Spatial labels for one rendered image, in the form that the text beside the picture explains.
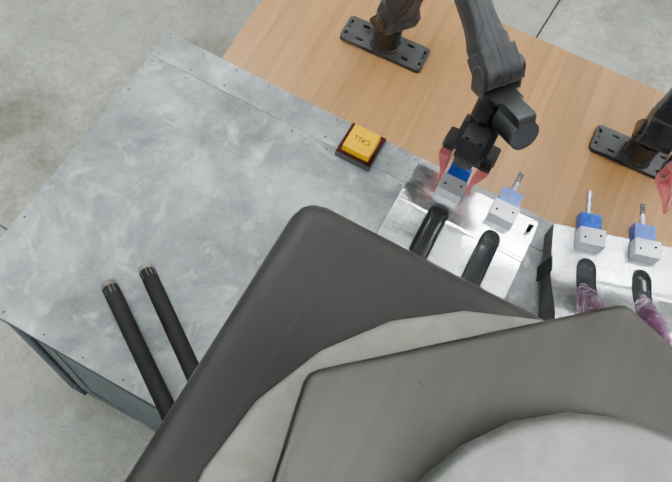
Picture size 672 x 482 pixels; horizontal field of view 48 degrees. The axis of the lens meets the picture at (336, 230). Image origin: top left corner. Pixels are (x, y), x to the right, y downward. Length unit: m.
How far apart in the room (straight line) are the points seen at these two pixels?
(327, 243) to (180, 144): 1.43
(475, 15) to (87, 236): 0.82
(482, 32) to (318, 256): 1.17
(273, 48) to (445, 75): 0.39
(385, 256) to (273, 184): 1.38
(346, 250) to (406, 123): 1.48
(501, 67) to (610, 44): 1.77
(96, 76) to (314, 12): 1.12
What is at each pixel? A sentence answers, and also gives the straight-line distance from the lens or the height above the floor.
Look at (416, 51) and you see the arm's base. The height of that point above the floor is 0.81.
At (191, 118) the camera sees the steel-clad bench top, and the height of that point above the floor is 0.80.
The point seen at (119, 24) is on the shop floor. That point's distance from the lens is 2.84.
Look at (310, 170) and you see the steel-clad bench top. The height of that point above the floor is 0.80.
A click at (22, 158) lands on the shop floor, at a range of 2.59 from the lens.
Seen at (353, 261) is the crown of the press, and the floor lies 2.00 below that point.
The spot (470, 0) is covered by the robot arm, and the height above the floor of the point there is 1.20.
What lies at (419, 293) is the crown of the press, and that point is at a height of 2.01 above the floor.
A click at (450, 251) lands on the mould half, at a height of 0.89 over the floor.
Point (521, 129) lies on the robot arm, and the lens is 1.30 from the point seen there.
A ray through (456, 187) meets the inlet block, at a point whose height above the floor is 0.92.
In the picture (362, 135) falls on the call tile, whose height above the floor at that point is 0.84.
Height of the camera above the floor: 2.15
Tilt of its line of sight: 65 degrees down
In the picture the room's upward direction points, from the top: 12 degrees clockwise
